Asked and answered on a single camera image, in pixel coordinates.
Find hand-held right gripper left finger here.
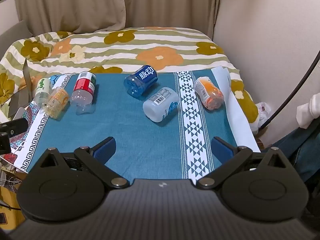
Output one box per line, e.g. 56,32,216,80
39,137,130,190

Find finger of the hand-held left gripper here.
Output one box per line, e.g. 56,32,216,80
0,133,12,155
0,118,29,137

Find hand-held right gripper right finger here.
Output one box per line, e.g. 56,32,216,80
196,136,287,190

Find clear cup with green label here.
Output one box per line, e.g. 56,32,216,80
34,78,53,107

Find yellow patterned plastic cup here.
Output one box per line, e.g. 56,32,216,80
42,87,70,119

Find orange plastic cup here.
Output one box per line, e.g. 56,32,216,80
193,76,225,111

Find clear cup with red label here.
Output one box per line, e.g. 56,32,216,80
70,71,97,115

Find pale blue white cup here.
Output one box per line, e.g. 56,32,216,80
142,87,180,123

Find blue plastic cup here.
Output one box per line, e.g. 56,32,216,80
124,65,159,96

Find mandala patterned cloth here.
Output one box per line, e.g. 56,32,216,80
2,100,50,174

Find grey laptop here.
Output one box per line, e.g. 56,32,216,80
7,59,34,118

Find teal patterned tablecloth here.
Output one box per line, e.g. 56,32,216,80
19,69,260,180

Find white sheet under tablecloth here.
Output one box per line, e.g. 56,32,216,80
212,66,261,153

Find white plastic bag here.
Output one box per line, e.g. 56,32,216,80
250,102,272,133

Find yellow wooden furniture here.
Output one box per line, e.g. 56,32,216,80
0,185,25,227

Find blue denim trousers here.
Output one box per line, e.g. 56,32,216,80
260,122,320,183

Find grey headboard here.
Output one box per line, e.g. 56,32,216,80
0,20,33,58

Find white sock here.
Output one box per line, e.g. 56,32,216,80
296,94,320,130

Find black curved pole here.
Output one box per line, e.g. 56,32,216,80
260,51,320,130

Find floral striped blanket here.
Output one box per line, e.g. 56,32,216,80
0,27,259,124

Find beige curtain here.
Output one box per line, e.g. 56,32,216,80
13,0,222,40

